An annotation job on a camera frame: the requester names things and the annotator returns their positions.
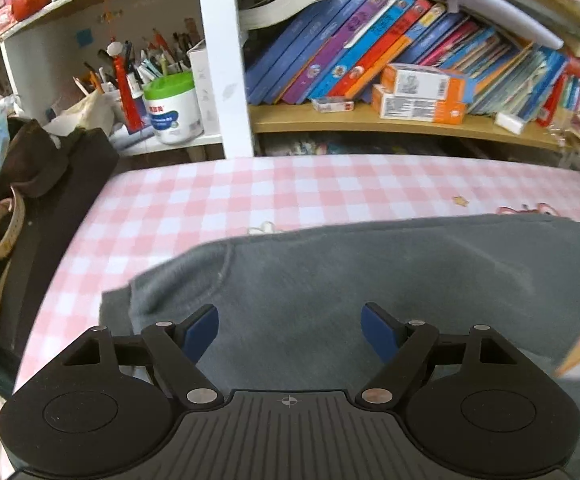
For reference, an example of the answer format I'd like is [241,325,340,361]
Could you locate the row of colourful books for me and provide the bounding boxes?
[244,0,571,121]

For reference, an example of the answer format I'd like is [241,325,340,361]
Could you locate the cream cloth bag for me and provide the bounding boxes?
[45,90,126,146]

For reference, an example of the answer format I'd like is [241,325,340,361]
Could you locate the brown cloth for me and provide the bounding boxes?
[5,117,71,198]

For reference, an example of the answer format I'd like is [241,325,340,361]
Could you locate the small red white box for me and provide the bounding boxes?
[311,96,355,113]

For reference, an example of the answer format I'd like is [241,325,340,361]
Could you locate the thick white-paged book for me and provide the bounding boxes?
[240,0,330,31]

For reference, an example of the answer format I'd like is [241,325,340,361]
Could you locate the dark brown bag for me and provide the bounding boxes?
[0,127,121,356]

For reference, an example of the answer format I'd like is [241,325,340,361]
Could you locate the beige bracelet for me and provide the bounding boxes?
[0,195,26,261]

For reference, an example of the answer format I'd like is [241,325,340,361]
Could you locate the white shelf unit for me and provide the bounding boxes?
[0,0,256,161]

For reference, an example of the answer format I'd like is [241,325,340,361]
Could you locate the wooden bookshelf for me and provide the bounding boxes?
[235,0,580,156]

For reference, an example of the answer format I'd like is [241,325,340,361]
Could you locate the white can green lid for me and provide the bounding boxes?
[142,71,205,145]

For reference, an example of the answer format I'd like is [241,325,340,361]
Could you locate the pink checked cartoon table mat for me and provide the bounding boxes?
[12,154,580,396]

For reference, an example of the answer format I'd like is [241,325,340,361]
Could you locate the tall white box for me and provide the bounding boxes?
[187,40,223,137]

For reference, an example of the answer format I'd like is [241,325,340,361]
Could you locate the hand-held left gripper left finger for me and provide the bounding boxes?
[62,304,226,409]

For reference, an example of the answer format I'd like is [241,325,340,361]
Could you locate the bunch of pens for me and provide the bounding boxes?
[72,30,206,96]

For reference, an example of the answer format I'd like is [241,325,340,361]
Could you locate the white flat board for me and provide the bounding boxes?
[422,0,566,51]

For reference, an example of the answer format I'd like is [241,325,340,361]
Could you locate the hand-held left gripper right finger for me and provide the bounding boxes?
[355,302,518,409]

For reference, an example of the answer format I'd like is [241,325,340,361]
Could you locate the orange white carton box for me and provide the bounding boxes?
[371,84,468,125]
[381,62,476,101]

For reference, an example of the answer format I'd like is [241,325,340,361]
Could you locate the red tassel ornament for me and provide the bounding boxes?
[107,42,146,133]

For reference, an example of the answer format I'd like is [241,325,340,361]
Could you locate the grey sweatpants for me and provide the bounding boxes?
[99,214,580,480]

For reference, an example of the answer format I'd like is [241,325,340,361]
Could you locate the white charger plug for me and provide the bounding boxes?
[495,111,527,135]

